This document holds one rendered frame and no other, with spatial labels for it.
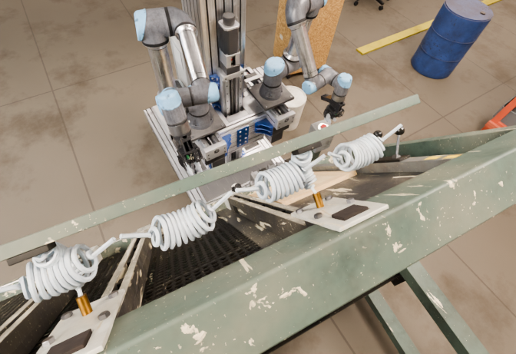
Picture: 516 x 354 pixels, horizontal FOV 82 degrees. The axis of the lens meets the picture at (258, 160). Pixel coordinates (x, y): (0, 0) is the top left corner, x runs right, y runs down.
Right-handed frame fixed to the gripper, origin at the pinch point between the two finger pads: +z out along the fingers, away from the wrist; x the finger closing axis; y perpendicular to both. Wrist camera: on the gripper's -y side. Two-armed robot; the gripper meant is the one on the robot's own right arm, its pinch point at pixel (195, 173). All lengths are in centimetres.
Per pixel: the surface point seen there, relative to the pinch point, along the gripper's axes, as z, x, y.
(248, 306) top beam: -26, -12, 81
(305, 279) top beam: -25, -3, 82
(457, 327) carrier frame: 96, 80, 71
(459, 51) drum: 53, 342, -94
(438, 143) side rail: 6, 86, 46
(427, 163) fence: -2, 62, 57
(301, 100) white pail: 46, 137, -118
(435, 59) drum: 61, 330, -113
